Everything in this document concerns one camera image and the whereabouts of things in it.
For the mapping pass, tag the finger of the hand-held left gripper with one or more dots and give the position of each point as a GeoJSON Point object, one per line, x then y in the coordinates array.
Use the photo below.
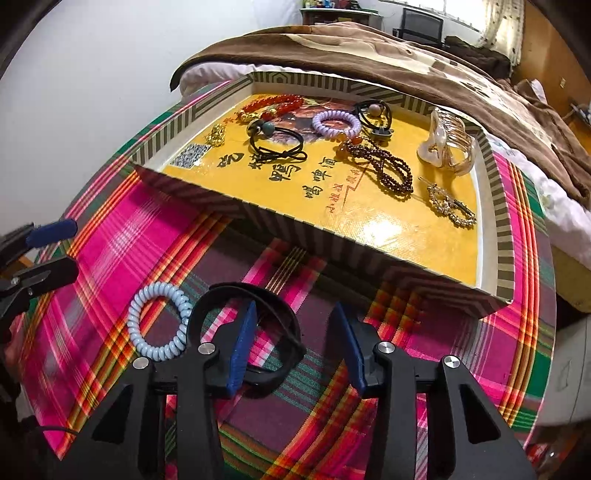
{"type": "Point", "coordinates": [51, 230]}
{"type": "Point", "coordinates": [51, 274]}

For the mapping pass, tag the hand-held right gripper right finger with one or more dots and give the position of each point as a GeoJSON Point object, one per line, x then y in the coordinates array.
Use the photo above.
{"type": "Point", "coordinates": [348, 341]}

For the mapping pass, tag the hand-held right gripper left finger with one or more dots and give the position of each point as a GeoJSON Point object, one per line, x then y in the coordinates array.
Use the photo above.
{"type": "Point", "coordinates": [242, 341]}

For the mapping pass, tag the black headband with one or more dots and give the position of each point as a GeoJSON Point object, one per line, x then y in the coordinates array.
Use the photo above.
{"type": "Point", "coordinates": [281, 302]}

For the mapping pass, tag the yellow tray with striped rim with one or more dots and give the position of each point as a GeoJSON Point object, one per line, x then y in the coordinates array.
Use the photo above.
{"type": "Point", "coordinates": [369, 221]}

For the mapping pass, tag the clear hair claw clip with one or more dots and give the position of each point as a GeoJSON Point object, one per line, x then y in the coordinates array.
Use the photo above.
{"type": "Point", "coordinates": [455, 157]}

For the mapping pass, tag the pink plaid cloth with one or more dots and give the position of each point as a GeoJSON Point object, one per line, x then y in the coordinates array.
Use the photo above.
{"type": "Point", "coordinates": [138, 221]}

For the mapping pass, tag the rhinestone hair pin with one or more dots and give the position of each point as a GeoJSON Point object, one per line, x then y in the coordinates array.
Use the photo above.
{"type": "Point", "coordinates": [445, 203]}

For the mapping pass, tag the red cloth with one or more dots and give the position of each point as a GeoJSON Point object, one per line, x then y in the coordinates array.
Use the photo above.
{"type": "Point", "coordinates": [547, 445]}

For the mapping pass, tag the grey cabinet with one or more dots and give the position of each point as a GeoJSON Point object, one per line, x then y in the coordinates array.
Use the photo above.
{"type": "Point", "coordinates": [572, 360]}

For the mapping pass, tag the wooden bed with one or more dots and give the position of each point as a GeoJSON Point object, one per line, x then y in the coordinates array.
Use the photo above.
{"type": "Point", "coordinates": [575, 277]}

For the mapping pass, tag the brown plush blanket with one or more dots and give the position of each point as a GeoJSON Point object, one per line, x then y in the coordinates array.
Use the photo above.
{"type": "Point", "coordinates": [415, 60]}

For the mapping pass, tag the white pillow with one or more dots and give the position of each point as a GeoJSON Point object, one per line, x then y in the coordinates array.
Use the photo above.
{"type": "Point", "coordinates": [531, 88]}

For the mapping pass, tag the dark brown cloth pile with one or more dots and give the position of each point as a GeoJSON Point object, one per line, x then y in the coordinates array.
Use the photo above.
{"type": "Point", "coordinates": [480, 57]}

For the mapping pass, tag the white desk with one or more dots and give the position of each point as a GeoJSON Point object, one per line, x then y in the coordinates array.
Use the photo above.
{"type": "Point", "coordinates": [341, 18]}

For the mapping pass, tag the power strip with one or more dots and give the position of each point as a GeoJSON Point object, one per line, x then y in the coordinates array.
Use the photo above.
{"type": "Point", "coordinates": [578, 110]}

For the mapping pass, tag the black office chair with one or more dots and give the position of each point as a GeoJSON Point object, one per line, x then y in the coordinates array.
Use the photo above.
{"type": "Point", "coordinates": [418, 23]}

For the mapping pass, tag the group of bottles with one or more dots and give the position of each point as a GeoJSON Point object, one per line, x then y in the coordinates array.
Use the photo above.
{"type": "Point", "coordinates": [323, 4]}

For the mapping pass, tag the wooden wardrobe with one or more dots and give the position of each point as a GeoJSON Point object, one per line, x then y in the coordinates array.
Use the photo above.
{"type": "Point", "coordinates": [545, 50]}

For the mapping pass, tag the patterned curtain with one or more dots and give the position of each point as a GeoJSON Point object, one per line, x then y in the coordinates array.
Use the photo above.
{"type": "Point", "coordinates": [501, 23]}

